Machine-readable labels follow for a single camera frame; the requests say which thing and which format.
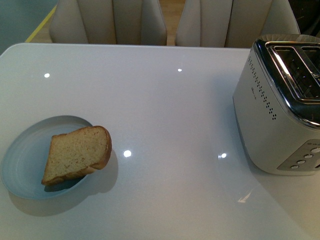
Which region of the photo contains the beige chair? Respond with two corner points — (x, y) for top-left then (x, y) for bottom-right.
(175, 0), (300, 48)
(49, 0), (167, 46)

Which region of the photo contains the slice of brown bread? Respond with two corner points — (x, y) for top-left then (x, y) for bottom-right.
(41, 126), (112, 186)

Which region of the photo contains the silver two-slot toaster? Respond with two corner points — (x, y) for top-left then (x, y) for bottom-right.
(233, 34), (320, 176)

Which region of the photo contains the beige chair on right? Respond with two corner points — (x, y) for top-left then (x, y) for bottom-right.
(175, 0), (300, 48)

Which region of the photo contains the light blue round plate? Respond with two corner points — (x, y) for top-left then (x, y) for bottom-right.
(1, 115), (92, 200)

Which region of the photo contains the beige chair on left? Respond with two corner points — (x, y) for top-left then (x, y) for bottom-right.
(49, 0), (167, 46)

